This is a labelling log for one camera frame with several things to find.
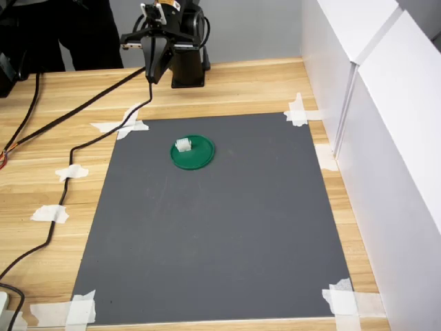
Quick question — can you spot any small white plastic terminal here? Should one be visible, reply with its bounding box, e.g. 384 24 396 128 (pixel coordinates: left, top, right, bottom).
174 137 193 153

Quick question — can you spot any round green lid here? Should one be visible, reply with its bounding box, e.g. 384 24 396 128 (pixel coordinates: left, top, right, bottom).
170 133 216 171

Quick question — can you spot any person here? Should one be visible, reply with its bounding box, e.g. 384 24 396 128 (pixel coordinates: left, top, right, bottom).
0 0 124 73

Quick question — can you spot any white tape piece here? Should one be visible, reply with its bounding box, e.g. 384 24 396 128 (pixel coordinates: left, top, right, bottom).
29 289 97 327
90 102 150 141
283 92 323 127
54 164 90 183
322 277 385 331
314 143 340 172
30 204 70 224
0 310 28 331

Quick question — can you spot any white partition board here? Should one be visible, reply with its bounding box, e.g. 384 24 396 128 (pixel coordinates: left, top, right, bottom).
301 0 404 156
336 10 441 331

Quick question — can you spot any dark grey mat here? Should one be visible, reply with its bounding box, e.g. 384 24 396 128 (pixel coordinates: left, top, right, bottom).
70 112 354 327

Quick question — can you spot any white camera circuit board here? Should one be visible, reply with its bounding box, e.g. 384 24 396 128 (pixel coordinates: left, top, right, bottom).
141 2 167 26

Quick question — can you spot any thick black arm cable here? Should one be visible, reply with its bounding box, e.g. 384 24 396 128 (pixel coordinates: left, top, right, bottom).
0 65 147 170

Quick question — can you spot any thin black camera cable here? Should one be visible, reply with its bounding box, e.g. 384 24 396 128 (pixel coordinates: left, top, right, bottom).
0 79 154 281

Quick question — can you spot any black power strip cable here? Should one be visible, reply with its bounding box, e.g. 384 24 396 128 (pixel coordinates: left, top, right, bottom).
0 282 25 331

